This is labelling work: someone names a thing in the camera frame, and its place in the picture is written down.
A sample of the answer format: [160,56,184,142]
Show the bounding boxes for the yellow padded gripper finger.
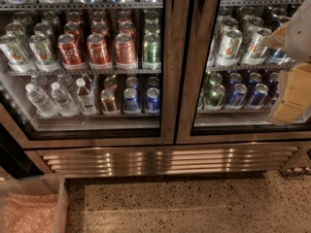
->
[265,21,290,50]
[268,63,311,125]

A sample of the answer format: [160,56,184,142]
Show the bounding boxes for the glass fridge door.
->
[1,0,189,150]
[177,0,311,144]

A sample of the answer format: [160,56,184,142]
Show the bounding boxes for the white can right fridge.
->
[217,29,243,67]

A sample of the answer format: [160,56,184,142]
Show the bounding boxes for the blue can right fridge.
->
[225,83,248,110]

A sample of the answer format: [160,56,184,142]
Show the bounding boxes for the steel fridge bottom grille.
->
[26,141,310,179]

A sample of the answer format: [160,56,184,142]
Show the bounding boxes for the green soda can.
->
[142,32,161,69]

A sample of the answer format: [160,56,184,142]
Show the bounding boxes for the blue soda can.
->
[146,87,160,114]
[123,88,140,114]

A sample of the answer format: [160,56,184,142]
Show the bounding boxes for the red cola can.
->
[58,33,86,71]
[86,33,112,70]

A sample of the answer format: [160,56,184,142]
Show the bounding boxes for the gold soda can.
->
[101,89,121,115]

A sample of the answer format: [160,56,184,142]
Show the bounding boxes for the brown tea bottle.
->
[76,78,98,115]

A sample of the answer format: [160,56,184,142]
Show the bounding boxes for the front red cola can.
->
[58,33,86,71]

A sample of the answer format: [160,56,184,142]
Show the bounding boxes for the clear water bottle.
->
[52,83,79,117]
[25,83,58,117]

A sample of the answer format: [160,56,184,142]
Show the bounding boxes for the white citrus soda can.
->
[0,34,36,73]

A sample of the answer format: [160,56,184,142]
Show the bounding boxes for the clear plastic storage bin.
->
[0,175,69,233]

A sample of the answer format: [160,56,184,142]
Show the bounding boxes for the pink bubble wrap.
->
[0,192,57,233]

